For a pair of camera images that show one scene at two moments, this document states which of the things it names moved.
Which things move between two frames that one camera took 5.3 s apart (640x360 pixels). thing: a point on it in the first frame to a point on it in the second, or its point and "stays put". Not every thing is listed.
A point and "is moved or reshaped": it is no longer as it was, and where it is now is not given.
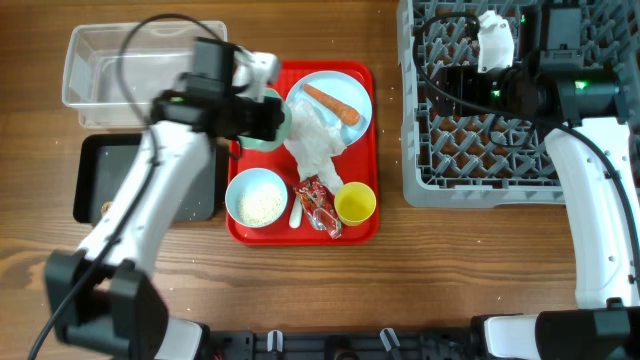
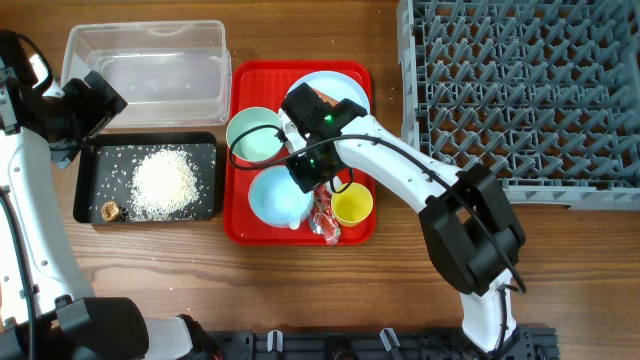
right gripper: [457, 80] to [305, 181]
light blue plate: [342, 90] stays put
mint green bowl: [283, 132] is moved or reshaped
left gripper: [266, 112] to [98, 113]
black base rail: [383, 345] stays put
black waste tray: [104, 162] stays put
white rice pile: [261, 205] is moved or reshaped
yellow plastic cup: [355, 203] stays put
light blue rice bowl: [256, 197] to [277, 198]
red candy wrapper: [320, 206] stays put
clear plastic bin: [113, 71] stays put
